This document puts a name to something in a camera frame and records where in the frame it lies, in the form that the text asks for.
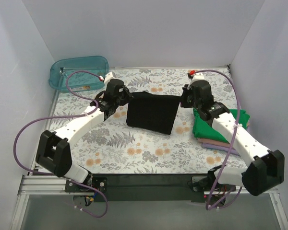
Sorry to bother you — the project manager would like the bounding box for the black t shirt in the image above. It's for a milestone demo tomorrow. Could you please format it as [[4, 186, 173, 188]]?
[[126, 92, 180, 135]]

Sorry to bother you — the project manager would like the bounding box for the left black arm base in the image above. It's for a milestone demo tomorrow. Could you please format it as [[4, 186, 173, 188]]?
[[64, 175, 108, 193]]

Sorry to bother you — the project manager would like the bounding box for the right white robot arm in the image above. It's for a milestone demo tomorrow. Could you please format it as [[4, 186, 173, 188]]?
[[180, 80, 285, 196]]

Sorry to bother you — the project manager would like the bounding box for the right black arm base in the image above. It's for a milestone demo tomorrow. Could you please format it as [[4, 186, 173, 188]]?
[[187, 176, 236, 193]]

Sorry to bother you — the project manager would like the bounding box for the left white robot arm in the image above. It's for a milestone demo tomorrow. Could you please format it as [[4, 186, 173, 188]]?
[[36, 79, 132, 192]]

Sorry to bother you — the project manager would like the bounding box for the green folded t shirt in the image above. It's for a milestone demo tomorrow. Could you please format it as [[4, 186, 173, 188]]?
[[192, 109, 250, 144]]

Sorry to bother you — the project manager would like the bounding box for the teal plastic bin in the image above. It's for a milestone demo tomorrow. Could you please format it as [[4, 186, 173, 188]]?
[[48, 56, 109, 93]]

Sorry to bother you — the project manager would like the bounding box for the lilac folded t shirt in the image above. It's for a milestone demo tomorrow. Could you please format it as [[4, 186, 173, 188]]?
[[202, 143, 239, 156]]

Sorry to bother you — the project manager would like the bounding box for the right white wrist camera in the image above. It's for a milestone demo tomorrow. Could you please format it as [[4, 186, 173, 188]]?
[[188, 70, 205, 83]]

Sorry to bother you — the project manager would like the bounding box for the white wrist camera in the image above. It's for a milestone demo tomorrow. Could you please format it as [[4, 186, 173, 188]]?
[[188, 70, 205, 83], [99, 72, 115, 85]]

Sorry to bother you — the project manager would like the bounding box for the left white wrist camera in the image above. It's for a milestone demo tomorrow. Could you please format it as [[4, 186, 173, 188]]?
[[99, 72, 115, 85]]

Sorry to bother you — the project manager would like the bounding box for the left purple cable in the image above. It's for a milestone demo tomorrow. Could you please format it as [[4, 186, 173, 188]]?
[[13, 70, 109, 218]]

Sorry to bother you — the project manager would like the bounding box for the aluminium frame rail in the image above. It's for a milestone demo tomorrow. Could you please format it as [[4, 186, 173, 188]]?
[[9, 173, 283, 230]]

